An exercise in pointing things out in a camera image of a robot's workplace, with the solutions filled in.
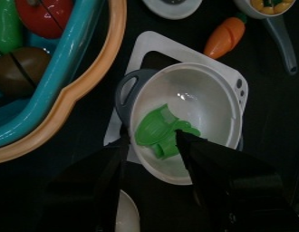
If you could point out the brown toy potato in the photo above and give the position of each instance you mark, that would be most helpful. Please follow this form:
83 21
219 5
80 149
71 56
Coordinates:
17 71

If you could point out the teal and orange toy basket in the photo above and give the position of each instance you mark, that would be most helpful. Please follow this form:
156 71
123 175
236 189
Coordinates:
71 84

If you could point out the grey toy saucepan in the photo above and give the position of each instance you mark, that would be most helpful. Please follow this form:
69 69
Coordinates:
277 33

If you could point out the green toy leaf vegetable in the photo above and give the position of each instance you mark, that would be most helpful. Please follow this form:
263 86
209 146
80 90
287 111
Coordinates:
157 128

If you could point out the red toy tomato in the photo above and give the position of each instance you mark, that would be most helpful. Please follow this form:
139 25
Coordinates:
44 16

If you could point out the white round toy plate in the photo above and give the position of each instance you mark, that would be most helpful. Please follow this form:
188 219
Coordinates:
171 8

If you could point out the white toy pot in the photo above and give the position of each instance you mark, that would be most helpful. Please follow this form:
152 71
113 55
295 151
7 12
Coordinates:
195 99

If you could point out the white toy egg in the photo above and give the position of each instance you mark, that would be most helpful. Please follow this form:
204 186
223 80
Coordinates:
127 213

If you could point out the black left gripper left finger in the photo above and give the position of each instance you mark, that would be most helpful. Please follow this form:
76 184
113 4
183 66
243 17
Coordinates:
87 187

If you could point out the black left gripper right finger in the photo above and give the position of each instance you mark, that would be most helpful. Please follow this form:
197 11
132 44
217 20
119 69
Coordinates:
227 181

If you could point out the orange toy carrot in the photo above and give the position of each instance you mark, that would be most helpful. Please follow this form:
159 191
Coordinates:
224 37

